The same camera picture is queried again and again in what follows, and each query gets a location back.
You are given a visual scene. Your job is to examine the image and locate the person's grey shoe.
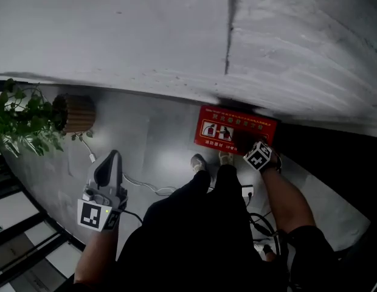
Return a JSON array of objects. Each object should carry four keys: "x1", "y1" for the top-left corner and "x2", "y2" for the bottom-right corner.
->
[
  {"x1": 190, "y1": 153, "x2": 208, "y2": 173},
  {"x1": 218, "y1": 151, "x2": 235, "y2": 167}
]

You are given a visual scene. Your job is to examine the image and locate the person's right forearm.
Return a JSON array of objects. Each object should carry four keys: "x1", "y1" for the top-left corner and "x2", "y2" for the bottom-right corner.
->
[{"x1": 260, "y1": 165, "x2": 317, "y2": 234}]

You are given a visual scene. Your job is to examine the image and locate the person's black trousers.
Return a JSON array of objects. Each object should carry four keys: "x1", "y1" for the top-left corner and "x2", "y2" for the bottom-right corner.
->
[{"x1": 115, "y1": 164, "x2": 270, "y2": 292}]

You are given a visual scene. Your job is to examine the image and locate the person's black shirt sleeve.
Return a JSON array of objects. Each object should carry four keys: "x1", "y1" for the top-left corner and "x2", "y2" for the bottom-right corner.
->
[{"x1": 284, "y1": 224, "x2": 340, "y2": 292}]

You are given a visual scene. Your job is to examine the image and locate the person's left forearm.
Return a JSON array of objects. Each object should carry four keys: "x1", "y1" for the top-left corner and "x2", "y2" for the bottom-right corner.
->
[{"x1": 74, "y1": 226, "x2": 120, "y2": 287}]

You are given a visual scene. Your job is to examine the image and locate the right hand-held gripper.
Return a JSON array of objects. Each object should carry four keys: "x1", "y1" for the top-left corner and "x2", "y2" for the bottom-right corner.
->
[{"x1": 243, "y1": 141, "x2": 274, "y2": 173}]

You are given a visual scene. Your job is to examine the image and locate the white cable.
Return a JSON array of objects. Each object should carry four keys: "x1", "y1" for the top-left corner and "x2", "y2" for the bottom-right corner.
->
[{"x1": 121, "y1": 172, "x2": 179, "y2": 197}]

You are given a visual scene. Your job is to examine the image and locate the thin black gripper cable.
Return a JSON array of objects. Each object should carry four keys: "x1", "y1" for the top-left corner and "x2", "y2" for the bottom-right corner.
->
[{"x1": 123, "y1": 209, "x2": 144, "y2": 224}]

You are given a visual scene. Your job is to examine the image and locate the black cable bundle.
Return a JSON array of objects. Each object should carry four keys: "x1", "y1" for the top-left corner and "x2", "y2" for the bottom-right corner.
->
[{"x1": 247, "y1": 210, "x2": 288, "y2": 257}]

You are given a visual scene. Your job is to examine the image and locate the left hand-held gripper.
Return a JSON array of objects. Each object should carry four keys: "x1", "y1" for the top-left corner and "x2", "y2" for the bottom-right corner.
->
[{"x1": 77, "y1": 149, "x2": 129, "y2": 232}]

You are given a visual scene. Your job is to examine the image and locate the white plug with thin cable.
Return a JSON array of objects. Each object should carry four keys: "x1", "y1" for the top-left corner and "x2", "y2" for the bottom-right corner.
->
[{"x1": 80, "y1": 134, "x2": 97, "y2": 164}]

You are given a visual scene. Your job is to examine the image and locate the person's grey right shoe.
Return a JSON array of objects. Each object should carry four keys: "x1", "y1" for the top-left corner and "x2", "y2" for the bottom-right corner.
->
[{"x1": 218, "y1": 151, "x2": 235, "y2": 167}]

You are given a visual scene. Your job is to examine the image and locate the ribbed brown plant pot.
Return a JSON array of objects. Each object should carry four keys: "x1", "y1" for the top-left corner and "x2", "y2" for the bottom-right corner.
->
[{"x1": 51, "y1": 93, "x2": 97, "y2": 134}]

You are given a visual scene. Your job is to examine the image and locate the green leafy plant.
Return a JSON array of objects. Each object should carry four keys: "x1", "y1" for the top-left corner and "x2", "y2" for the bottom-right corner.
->
[{"x1": 0, "y1": 77, "x2": 94, "y2": 167}]

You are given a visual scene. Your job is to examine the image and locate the red box with pictogram label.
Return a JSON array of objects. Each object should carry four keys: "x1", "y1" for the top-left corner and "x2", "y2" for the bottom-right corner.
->
[{"x1": 193, "y1": 104, "x2": 278, "y2": 156}]

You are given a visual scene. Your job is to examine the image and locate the black metal window frame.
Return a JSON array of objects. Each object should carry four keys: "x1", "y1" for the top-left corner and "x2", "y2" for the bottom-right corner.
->
[{"x1": 0, "y1": 159, "x2": 86, "y2": 292}]

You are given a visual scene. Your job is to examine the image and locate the person's grey left shoe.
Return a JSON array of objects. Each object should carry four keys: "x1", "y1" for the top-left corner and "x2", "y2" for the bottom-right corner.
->
[{"x1": 190, "y1": 153, "x2": 208, "y2": 173}]

